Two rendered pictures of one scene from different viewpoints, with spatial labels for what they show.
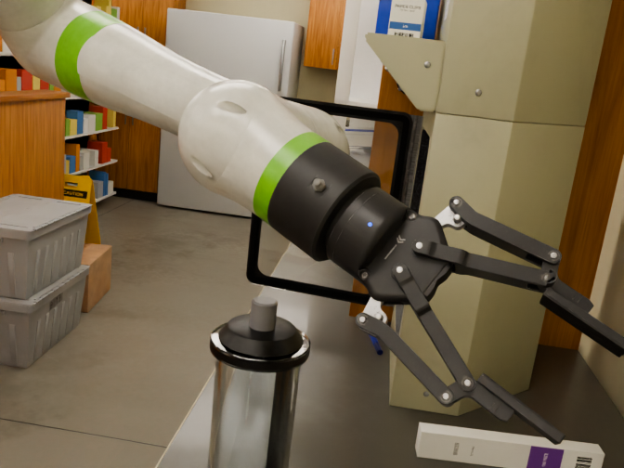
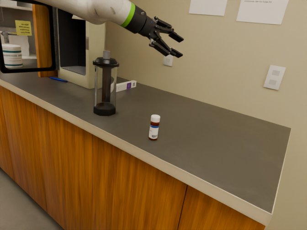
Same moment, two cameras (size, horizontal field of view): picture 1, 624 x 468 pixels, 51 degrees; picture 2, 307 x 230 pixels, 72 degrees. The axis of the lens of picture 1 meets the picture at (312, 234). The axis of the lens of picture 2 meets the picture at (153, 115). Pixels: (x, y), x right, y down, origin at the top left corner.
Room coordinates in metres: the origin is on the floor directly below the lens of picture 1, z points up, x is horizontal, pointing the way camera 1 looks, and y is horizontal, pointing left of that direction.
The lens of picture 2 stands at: (0.04, 0.73, 1.32)
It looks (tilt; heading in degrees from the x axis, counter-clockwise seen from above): 22 degrees down; 298
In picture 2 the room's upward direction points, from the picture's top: 7 degrees clockwise
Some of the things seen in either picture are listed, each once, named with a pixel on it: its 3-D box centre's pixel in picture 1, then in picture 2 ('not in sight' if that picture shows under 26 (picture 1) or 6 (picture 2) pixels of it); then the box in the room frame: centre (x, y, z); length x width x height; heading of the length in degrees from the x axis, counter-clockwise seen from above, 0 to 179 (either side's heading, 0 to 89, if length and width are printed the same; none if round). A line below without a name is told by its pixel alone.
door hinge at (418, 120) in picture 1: (403, 215); (55, 38); (1.26, -0.18, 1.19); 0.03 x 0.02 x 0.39; 175
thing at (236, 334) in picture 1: (262, 329); (106, 59); (0.65, 0.04, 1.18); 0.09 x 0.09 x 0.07
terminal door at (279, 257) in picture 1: (325, 202); (27, 37); (1.30, -0.02, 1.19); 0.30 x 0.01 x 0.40; 78
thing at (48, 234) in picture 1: (23, 243); not in sight; (2.92, 1.34, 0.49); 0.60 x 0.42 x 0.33; 175
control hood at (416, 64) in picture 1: (399, 72); not in sight; (1.12, -0.11, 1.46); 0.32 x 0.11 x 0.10; 175
